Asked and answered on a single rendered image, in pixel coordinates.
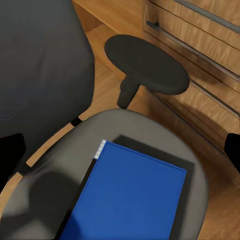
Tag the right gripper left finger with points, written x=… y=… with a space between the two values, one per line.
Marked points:
x=12 y=150

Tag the cabinet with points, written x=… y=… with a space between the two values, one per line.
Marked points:
x=204 y=37

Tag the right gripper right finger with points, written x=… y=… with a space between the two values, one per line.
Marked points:
x=232 y=149

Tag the folder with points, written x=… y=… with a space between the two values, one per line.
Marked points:
x=124 y=195

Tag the swivel chair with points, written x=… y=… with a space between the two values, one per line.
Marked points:
x=47 y=80

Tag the bookcase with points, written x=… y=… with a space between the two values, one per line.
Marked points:
x=102 y=19

